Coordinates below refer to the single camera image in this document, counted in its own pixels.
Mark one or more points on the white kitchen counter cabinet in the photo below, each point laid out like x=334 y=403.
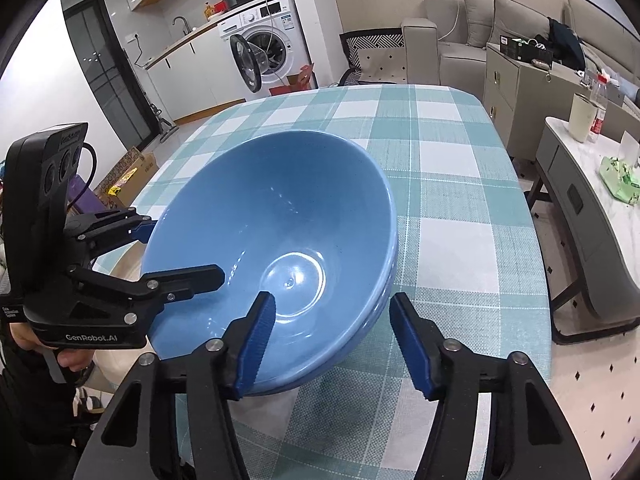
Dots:
x=200 y=75

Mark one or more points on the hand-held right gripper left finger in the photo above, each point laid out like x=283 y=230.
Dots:
x=255 y=345

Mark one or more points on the grey drawer cabinet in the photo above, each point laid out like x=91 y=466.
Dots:
x=525 y=105

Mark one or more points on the white marble coffee table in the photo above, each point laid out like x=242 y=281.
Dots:
x=600 y=240

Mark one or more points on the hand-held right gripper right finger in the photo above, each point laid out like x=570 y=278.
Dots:
x=410 y=340

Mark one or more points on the grey sofa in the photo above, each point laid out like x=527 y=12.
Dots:
x=425 y=55

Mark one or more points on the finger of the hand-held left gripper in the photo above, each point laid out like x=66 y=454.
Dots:
x=200 y=277
x=141 y=231

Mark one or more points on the teal plaid tablecloth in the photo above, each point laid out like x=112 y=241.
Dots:
x=450 y=210

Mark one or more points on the yellow bottle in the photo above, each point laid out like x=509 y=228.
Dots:
x=208 y=11

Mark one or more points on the red cardboard box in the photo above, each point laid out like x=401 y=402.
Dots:
x=300 y=77

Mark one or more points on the brown cardboard box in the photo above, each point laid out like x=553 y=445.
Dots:
x=140 y=170

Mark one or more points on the cream tumbler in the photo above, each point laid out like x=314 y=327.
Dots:
x=582 y=117

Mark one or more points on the person's left hand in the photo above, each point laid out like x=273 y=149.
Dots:
x=75 y=360

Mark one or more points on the green tissue pack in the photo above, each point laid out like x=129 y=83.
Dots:
x=622 y=182

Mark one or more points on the grey floor mop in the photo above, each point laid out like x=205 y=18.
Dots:
x=165 y=127

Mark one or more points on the dark jacket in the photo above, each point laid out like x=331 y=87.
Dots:
x=567 y=42

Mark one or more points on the blue bowl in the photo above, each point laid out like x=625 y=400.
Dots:
x=376 y=312
x=280 y=210

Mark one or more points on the yellow foil packet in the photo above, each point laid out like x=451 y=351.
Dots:
x=120 y=182

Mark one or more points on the clear plastic bottle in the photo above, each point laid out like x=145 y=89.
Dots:
x=602 y=105

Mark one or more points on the grey sofa cushion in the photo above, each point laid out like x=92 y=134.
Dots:
x=477 y=17
x=517 y=22

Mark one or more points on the black box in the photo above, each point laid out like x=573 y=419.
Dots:
x=525 y=50

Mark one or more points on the grey oval case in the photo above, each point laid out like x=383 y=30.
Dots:
x=542 y=64

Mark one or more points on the white washing machine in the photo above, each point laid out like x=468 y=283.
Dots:
x=285 y=25

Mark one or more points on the small red box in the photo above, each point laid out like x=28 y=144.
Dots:
x=220 y=7

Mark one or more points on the dark kitchen faucet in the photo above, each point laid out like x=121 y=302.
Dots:
x=182 y=22

